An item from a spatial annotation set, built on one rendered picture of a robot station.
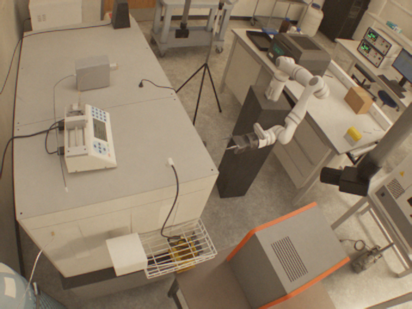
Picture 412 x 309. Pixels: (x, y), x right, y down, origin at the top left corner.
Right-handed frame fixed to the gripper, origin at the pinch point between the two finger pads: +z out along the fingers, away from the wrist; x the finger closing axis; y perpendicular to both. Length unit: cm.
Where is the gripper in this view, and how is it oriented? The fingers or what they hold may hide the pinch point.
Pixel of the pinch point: (222, 144)
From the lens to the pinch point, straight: 124.3
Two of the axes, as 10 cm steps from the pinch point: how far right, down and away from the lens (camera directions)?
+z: -9.0, 1.9, -3.9
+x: -3.9, -7.5, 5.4
